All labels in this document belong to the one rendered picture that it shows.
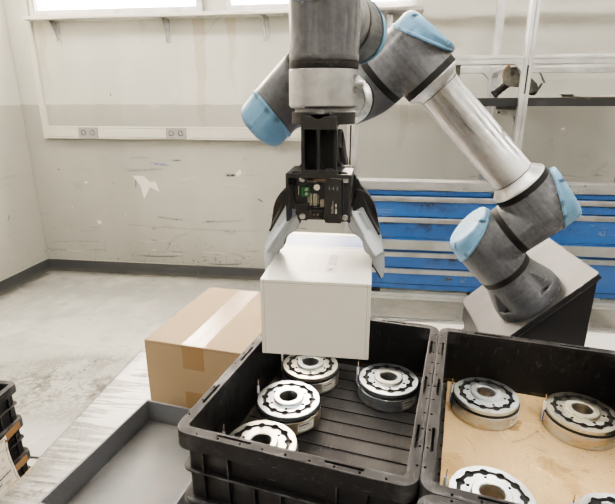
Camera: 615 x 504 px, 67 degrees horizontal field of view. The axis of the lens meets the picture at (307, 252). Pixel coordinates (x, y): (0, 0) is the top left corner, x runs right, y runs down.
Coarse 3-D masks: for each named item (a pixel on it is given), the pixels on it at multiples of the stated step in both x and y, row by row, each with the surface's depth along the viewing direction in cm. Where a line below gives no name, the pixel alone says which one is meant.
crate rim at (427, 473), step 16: (480, 336) 82; (496, 336) 82; (512, 336) 81; (592, 352) 77; (608, 352) 76; (432, 384) 67; (432, 400) 64; (432, 416) 60; (432, 432) 60; (432, 448) 57; (432, 464) 52; (432, 480) 50; (448, 496) 48; (464, 496) 48; (480, 496) 48
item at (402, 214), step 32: (384, 192) 250; (416, 192) 248; (448, 192) 246; (480, 192) 244; (384, 224) 256; (416, 224) 253; (448, 224) 251; (384, 256) 261; (416, 256) 257; (448, 256) 255; (416, 288) 264; (448, 288) 262
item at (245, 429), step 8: (248, 424) 69; (256, 424) 69; (264, 424) 70; (272, 424) 69; (280, 424) 69; (232, 432) 68; (240, 432) 68; (248, 432) 68; (280, 432) 68; (288, 432) 68; (280, 440) 66; (288, 440) 66; (296, 440) 66; (288, 448) 65; (296, 448) 65
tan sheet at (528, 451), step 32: (448, 384) 85; (448, 416) 76; (448, 448) 69; (480, 448) 69; (512, 448) 69; (544, 448) 69; (576, 448) 69; (448, 480) 63; (544, 480) 63; (576, 480) 63; (608, 480) 63
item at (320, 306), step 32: (288, 256) 58; (320, 256) 58; (352, 256) 58; (288, 288) 51; (320, 288) 50; (352, 288) 50; (288, 320) 52; (320, 320) 51; (352, 320) 51; (288, 352) 53; (320, 352) 52; (352, 352) 52
